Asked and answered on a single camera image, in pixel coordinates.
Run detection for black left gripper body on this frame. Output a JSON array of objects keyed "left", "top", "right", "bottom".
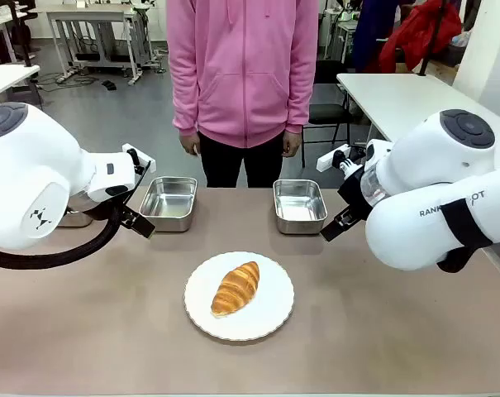
[{"left": 90, "top": 197, "right": 131, "bottom": 227}]

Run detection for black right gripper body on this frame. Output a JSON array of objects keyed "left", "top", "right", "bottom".
[{"left": 336, "top": 164, "right": 374, "bottom": 221}]

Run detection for person's right forearm pink sleeve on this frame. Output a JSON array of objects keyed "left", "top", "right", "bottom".
[{"left": 166, "top": 49, "right": 202, "bottom": 136}]

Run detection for person's left forearm pink sleeve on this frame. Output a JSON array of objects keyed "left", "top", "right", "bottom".
[{"left": 283, "top": 49, "right": 320, "bottom": 136}]

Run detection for rectangular steel container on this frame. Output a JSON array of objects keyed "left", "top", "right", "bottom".
[
  {"left": 273, "top": 179, "right": 329, "bottom": 236},
  {"left": 139, "top": 176, "right": 198, "bottom": 233}
]

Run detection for golden croissant bread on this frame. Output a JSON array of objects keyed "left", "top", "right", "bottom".
[{"left": 210, "top": 261, "right": 261, "bottom": 318}]

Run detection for person's left hand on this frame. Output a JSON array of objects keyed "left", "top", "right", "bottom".
[{"left": 281, "top": 130, "right": 303, "bottom": 159}]

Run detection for person's right hand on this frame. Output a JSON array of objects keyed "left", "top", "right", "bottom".
[{"left": 179, "top": 131, "right": 202, "bottom": 158}]

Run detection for white scalloped plate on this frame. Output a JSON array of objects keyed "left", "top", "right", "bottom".
[{"left": 183, "top": 251, "right": 295, "bottom": 342}]

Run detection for white side table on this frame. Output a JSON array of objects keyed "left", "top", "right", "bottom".
[{"left": 336, "top": 72, "right": 482, "bottom": 144}]

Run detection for person's black trousers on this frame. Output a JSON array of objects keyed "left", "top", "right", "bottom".
[{"left": 198, "top": 131, "right": 286, "bottom": 189}]

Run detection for white power strip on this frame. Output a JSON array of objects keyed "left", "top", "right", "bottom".
[{"left": 54, "top": 67, "right": 80, "bottom": 84}]

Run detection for dark blue cloth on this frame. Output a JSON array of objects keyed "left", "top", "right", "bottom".
[{"left": 350, "top": 0, "right": 400, "bottom": 74}]

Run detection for person torso pink hoodie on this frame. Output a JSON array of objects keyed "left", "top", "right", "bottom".
[{"left": 165, "top": 0, "right": 320, "bottom": 149}]

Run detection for red jacket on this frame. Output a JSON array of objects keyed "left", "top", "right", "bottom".
[{"left": 379, "top": 0, "right": 464, "bottom": 75}]

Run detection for white desk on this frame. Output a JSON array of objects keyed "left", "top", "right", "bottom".
[{"left": 0, "top": 64, "right": 41, "bottom": 104}]

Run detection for black pole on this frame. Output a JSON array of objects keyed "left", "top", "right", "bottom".
[{"left": 417, "top": 0, "right": 450, "bottom": 78}]

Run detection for desk with grey legs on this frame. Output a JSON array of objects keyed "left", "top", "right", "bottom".
[{"left": 45, "top": 2, "right": 152, "bottom": 86}]

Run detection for black office chair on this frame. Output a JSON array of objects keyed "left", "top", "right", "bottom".
[{"left": 0, "top": 0, "right": 40, "bottom": 68}]

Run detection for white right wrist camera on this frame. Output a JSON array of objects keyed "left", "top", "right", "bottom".
[{"left": 316, "top": 145, "right": 364, "bottom": 175}]

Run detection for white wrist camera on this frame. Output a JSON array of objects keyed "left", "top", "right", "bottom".
[
  {"left": 121, "top": 142, "right": 157, "bottom": 174},
  {"left": 316, "top": 145, "right": 364, "bottom": 175}
]

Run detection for black cable sleeve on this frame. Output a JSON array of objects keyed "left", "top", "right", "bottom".
[{"left": 0, "top": 160, "right": 152, "bottom": 270}]

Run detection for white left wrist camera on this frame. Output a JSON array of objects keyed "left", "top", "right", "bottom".
[{"left": 121, "top": 142, "right": 157, "bottom": 174}]

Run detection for black strap on arm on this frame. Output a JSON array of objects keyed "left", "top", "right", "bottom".
[{"left": 437, "top": 198, "right": 495, "bottom": 274}]

